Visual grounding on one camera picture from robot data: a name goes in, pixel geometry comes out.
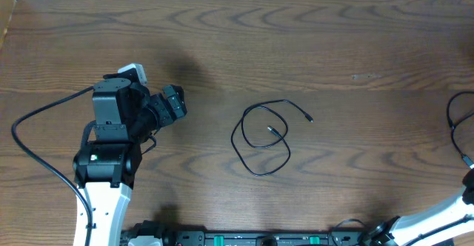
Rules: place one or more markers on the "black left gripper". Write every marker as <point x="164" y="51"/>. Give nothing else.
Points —
<point x="163" y="110"/>

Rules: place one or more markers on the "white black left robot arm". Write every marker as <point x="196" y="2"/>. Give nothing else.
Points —
<point x="127" y="115"/>

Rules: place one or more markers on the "wooden side panel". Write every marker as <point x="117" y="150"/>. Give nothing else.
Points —
<point x="6" y="12"/>

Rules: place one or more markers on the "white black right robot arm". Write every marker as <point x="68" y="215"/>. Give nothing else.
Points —
<point x="451" y="218"/>

